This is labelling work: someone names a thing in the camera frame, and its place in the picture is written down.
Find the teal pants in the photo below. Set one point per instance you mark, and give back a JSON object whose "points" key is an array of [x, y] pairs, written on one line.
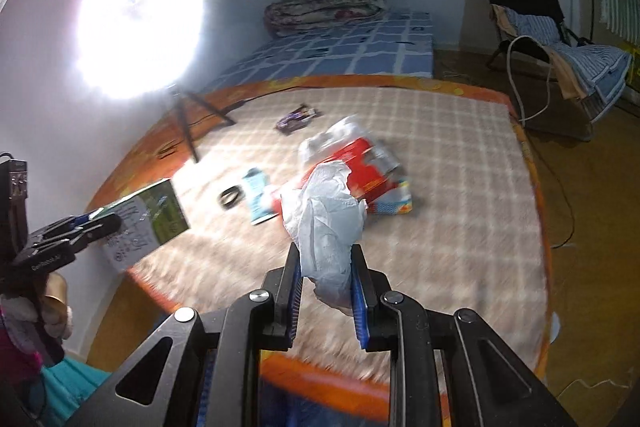
{"points": [[75, 387]]}

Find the person's left hand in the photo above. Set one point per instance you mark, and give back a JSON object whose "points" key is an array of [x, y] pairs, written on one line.
{"points": [[56, 292]]}

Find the folded floral quilt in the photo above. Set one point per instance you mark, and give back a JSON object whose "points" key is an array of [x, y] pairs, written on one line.
{"points": [[325, 2]]}

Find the orange bed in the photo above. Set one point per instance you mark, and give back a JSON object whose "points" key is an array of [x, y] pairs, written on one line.
{"points": [[150, 132]]}

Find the purple snack wrapper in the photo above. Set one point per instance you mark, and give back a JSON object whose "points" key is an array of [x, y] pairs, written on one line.
{"points": [[295, 119]]}

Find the green white paper box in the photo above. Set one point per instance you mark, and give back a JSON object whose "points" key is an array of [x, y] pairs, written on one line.
{"points": [[160, 217]]}

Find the blue checked mattress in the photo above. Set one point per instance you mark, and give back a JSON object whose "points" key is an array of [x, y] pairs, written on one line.
{"points": [[350, 52]]}

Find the beige cloth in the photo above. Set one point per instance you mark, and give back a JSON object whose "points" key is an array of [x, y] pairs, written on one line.
{"points": [[565, 79]]}

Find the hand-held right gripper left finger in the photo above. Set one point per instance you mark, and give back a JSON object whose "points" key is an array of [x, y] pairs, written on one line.
{"points": [[295, 292]]}

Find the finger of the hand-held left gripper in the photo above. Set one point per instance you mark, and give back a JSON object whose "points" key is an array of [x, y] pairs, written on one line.
{"points": [[87, 218], [107, 226]]}

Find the beige plaid blanket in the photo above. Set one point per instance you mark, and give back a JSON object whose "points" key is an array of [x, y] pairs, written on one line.
{"points": [[450, 207]]}

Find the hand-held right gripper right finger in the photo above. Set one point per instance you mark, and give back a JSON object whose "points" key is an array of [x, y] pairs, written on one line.
{"points": [[359, 302]]}

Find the person's left forearm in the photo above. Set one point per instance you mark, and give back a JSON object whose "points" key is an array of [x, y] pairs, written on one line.
{"points": [[25, 347]]}

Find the black tripod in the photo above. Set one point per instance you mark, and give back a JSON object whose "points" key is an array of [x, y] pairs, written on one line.
{"points": [[187, 127]]}

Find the clear plastic wrapper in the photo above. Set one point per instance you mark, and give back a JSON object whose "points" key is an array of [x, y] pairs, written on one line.
{"points": [[332, 134]]}

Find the blue striped cushion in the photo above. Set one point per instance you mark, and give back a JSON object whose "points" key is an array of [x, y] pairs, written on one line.
{"points": [[595, 67]]}

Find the red carton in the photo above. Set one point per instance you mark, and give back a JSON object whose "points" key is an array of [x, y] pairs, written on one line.
{"points": [[367, 174]]}

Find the beige board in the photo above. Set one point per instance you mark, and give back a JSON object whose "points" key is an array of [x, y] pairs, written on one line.
{"points": [[475, 7]]}

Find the light blue packet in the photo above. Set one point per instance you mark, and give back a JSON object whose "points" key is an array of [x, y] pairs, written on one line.
{"points": [[257, 197]]}

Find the bright round lamp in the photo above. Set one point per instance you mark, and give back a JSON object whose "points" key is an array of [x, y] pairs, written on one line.
{"points": [[140, 24]]}

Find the blue orange packet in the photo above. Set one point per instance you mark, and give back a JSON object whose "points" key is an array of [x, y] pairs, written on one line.
{"points": [[395, 204]]}

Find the white plastic bag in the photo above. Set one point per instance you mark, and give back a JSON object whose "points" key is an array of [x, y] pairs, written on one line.
{"points": [[325, 227]]}

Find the yellow box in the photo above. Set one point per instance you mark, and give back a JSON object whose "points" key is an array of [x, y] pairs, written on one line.
{"points": [[634, 67]]}

